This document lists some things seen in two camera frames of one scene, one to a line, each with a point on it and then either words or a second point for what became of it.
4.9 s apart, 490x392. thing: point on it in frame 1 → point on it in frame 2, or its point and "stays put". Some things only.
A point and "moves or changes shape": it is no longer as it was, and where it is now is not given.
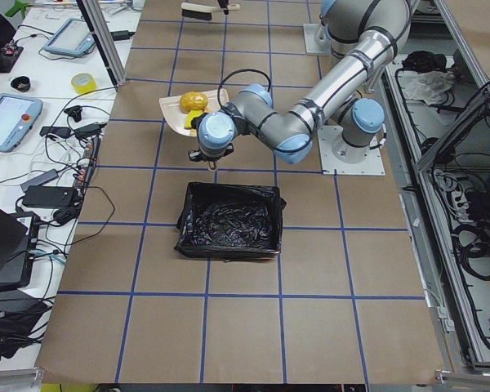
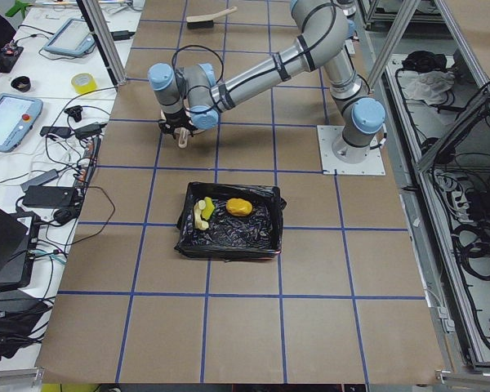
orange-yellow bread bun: (193, 100) moves or changes shape
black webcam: (75, 112) stays put
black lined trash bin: (226, 220) stays put
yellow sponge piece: (190, 115) moves or changes shape
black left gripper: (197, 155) → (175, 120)
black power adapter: (122, 35) stays put
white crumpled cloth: (429, 86) stays put
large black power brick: (56, 197) stays put
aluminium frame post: (105, 39) stays put
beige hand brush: (202, 12) → (206, 21)
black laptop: (8, 249) stays put
